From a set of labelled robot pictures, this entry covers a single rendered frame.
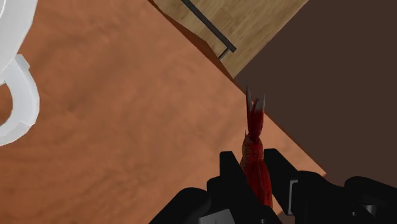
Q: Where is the wooden cabinet with dark handle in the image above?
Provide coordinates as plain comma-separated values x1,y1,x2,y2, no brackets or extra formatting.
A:
153,0,310,79

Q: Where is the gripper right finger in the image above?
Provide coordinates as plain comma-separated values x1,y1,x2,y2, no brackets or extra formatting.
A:
263,148,397,224

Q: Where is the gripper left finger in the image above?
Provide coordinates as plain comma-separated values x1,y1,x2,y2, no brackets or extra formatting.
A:
148,151,281,224

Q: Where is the red fork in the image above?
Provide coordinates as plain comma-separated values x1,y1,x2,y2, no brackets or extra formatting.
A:
240,87,274,209

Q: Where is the white mug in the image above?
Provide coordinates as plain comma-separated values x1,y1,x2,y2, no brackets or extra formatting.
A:
0,0,41,147

